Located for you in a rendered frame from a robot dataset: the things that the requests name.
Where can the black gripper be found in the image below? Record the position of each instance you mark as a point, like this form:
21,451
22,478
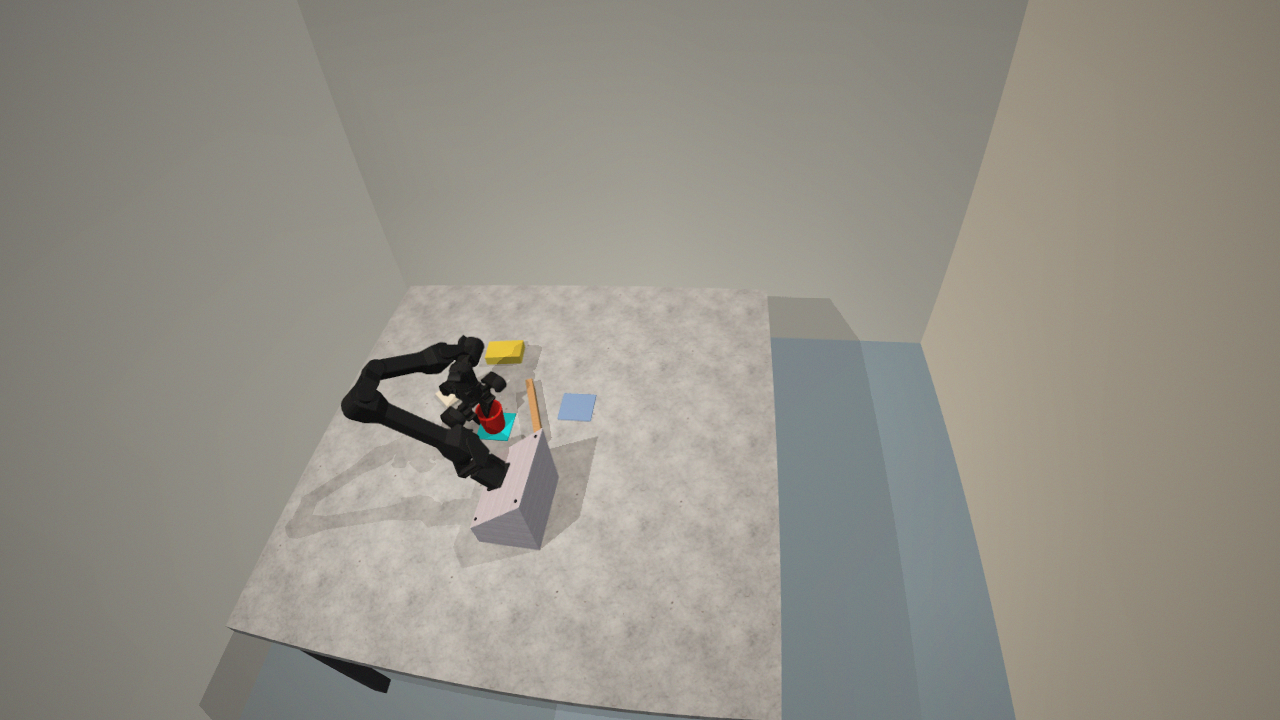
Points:
470,397

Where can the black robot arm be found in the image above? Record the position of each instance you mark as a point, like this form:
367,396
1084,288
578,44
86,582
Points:
363,403

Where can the red cup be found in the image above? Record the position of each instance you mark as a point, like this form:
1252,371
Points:
492,425

